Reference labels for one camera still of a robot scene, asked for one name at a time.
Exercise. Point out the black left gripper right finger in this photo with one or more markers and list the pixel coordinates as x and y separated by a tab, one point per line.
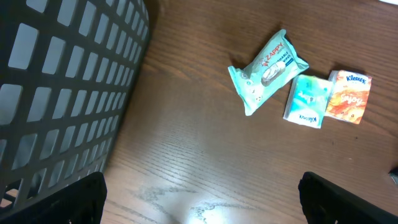
325	202

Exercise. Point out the grey plastic mesh basket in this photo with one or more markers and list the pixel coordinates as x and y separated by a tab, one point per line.
67	68

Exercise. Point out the mint Zappy wipes packet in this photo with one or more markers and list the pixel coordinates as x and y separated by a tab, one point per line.
275	65

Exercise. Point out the teal tissue pack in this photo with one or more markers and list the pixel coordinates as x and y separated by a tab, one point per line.
307	101

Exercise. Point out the orange tissue pack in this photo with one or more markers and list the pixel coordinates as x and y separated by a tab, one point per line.
349	96

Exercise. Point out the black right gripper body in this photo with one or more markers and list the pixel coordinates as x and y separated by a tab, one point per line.
394	175

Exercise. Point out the white barcode scanner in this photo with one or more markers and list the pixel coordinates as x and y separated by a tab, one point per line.
394	2

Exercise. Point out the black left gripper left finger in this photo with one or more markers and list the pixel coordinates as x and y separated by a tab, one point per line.
79	203

